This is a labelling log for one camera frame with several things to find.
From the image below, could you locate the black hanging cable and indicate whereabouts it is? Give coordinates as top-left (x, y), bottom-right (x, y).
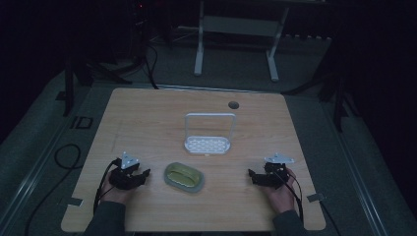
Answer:
top-left (143, 41), bottom-right (161, 90)

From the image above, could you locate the grey tape strip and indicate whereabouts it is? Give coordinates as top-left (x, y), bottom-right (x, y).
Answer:
top-left (306, 193), bottom-right (327, 204)
top-left (58, 197), bottom-right (85, 207)

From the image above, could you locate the person's left hand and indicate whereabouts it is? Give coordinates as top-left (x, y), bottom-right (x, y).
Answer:
top-left (99, 176), bottom-right (136, 207)

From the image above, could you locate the right hand-held gripper cable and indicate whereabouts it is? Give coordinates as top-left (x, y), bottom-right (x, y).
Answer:
top-left (276, 170), bottom-right (305, 224)

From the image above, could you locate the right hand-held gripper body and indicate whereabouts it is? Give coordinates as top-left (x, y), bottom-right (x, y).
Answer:
top-left (261, 152), bottom-right (296, 190)

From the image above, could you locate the white metal stand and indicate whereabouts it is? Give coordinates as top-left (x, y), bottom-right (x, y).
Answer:
top-left (193, 0), bottom-right (291, 83)

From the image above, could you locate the black tripod stand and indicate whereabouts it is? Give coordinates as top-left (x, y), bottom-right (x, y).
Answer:
top-left (62, 55), bottom-right (134, 118)
top-left (314, 68), bottom-right (360, 134)

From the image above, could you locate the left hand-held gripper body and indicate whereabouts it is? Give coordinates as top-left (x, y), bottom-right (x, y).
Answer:
top-left (109, 150), bottom-right (143, 191)

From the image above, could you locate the black floor cable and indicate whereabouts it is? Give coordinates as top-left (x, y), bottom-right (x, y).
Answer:
top-left (24, 143), bottom-right (83, 236)

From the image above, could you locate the white plastic drain rack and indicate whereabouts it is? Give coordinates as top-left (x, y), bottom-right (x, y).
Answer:
top-left (183, 112), bottom-right (237, 156)

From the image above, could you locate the person's right hand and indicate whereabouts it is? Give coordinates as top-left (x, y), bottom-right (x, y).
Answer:
top-left (262, 167), bottom-right (297, 214)

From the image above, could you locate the left hand-held gripper cable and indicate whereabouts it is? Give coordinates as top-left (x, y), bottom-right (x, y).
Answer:
top-left (92, 158), bottom-right (121, 215)

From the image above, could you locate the hand-held gripper cable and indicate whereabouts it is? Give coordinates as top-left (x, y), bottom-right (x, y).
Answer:
top-left (276, 170), bottom-right (305, 224)
top-left (92, 158), bottom-right (121, 215)

